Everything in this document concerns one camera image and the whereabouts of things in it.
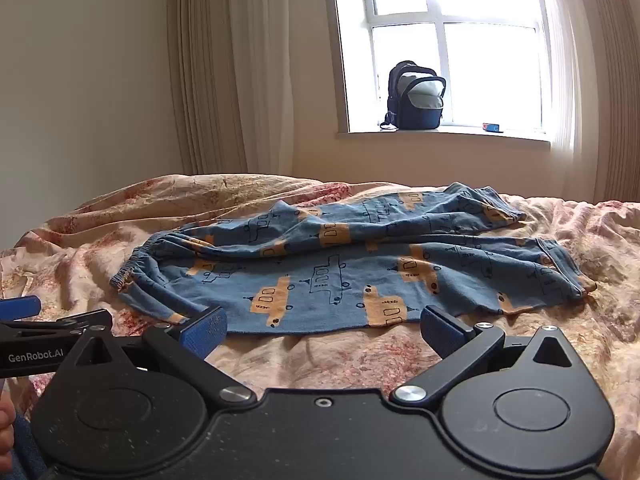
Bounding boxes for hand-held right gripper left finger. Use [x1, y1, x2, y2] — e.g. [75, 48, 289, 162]
[56, 306, 255, 406]

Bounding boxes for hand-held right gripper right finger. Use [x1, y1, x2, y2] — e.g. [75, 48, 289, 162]
[390, 305, 587, 406]

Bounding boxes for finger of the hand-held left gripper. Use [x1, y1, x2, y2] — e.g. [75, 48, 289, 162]
[54, 309, 114, 335]
[0, 296, 42, 322]

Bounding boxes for blue printed pants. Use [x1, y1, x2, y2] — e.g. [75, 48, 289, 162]
[111, 181, 599, 338]

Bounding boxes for person's left hand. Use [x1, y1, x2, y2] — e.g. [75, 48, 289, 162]
[0, 393, 17, 468]

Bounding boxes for person's blue jeans leg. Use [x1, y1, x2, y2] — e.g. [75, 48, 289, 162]
[9, 410, 52, 480]

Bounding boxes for floral bed blanket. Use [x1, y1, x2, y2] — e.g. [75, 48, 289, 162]
[0, 172, 640, 463]

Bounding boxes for white windowsill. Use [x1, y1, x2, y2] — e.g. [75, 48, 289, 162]
[336, 127, 552, 152]

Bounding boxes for dark blue backpack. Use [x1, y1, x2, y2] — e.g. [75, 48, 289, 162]
[379, 60, 448, 131]

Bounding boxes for beige curtain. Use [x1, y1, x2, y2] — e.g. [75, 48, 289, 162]
[166, 0, 247, 176]
[570, 0, 640, 205]

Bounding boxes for white framed window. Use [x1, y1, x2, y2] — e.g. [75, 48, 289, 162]
[322, 0, 557, 135]

